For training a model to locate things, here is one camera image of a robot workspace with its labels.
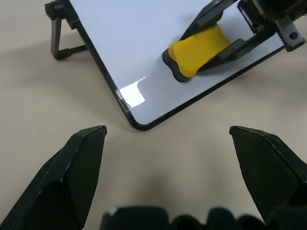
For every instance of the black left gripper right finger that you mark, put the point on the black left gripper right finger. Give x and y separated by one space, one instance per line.
271 172

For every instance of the yellow eraser with grey felt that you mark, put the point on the yellow eraser with grey felt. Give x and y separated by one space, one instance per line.
199 52

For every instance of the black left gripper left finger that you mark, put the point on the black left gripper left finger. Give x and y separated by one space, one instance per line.
64 182

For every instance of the black whiteboard stand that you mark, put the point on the black whiteboard stand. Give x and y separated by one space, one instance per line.
56 31

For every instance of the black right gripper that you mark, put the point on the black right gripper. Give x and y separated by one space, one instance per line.
271 12

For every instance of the white whiteboard with black frame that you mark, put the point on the white whiteboard with black frame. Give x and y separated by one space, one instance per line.
134 48

